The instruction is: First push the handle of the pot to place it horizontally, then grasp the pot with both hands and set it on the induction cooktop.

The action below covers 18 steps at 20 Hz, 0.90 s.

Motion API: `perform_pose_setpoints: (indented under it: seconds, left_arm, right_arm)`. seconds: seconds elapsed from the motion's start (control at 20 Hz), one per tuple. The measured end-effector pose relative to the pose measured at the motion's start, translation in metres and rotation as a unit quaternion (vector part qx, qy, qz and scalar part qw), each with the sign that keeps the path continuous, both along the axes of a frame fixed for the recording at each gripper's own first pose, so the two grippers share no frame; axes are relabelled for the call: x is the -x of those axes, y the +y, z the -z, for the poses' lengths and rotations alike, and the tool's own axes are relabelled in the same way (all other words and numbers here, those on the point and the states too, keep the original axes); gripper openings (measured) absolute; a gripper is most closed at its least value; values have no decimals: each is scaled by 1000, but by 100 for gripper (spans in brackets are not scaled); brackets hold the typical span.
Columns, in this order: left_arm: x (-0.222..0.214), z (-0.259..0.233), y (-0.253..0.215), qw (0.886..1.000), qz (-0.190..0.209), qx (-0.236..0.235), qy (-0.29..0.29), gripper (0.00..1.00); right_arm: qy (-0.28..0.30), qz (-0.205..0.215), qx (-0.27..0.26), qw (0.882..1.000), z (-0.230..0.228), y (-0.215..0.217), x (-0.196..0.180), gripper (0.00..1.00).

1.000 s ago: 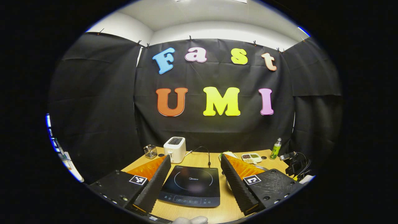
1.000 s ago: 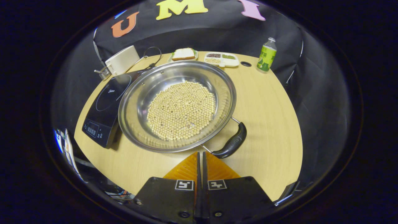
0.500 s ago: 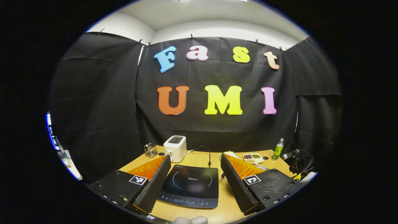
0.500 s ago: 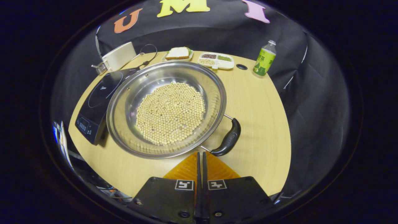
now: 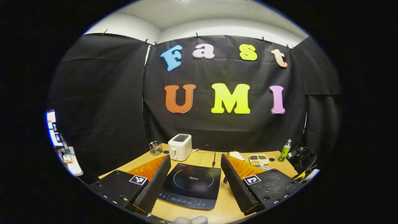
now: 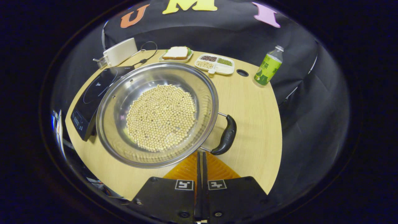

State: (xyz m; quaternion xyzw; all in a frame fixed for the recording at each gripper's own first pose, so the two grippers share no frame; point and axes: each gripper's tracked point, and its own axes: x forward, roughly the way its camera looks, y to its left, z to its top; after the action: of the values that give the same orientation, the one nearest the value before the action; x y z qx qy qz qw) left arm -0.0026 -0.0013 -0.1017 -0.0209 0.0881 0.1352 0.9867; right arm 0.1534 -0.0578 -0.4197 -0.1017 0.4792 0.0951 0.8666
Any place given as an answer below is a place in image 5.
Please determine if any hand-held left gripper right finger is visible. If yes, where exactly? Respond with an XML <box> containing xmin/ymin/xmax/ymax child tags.
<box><xmin>221</xmin><ymin>154</ymin><xmax>303</xmax><ymax>216</ymax></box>

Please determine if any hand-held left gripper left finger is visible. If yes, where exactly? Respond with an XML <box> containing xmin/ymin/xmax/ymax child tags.
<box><xmin>89</xmin><ymin>155</ymin><xmax>172</xmax><ymax>217</ymax></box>

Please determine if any black induction cooktop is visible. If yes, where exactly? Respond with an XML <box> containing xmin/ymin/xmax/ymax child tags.
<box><xmin>158</xmin><ymin>163</ymin><xmax>222</xmax><ymax>210</ymax></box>

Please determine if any green drink bottle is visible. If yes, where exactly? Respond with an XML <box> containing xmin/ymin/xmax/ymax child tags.
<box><xmin>278</xmin><ymin>139</ymin><xmax>292</xmax><ymax>162</ymax></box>

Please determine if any white divided bean tray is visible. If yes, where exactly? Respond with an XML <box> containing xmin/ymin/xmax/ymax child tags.
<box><xmin>248</xmin><ymin>154</ymin><xmax>270</xmax><ymax>166</ymax></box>

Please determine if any white toaster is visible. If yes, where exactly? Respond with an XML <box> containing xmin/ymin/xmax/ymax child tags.
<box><xmin>168</xmin><ymin>134</ymin><xmax>192</xmax><ymax>161</ymax></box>

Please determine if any black backdrop cloth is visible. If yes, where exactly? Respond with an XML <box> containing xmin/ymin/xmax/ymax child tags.
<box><xmin>47</xmin><ymin>33</ymin><xmax>342</xmax><ymax>184</ymax></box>

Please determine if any white side desk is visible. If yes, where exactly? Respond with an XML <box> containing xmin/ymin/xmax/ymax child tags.
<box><xmin>58</xmin><ymin>146</ymin><xmax>84</xmax><ymax>177</ymax></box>

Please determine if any computer monitor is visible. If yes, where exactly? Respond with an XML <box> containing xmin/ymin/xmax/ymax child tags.
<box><xmin>46</xmin><ymin>110</ymin><xmax>64</xmax><ymax>147</ymax></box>

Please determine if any black power cable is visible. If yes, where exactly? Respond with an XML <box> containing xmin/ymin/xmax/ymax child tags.
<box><xmin>190</xmin><ymin>144</ymin><xmax>216</xmax><ymax>168</ymax></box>

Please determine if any wire utensil basket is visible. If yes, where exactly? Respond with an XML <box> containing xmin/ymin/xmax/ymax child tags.
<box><xmin>149</xmin><ymin>141</ymin><xmax>163</xmax><ymax>156</ymax></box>

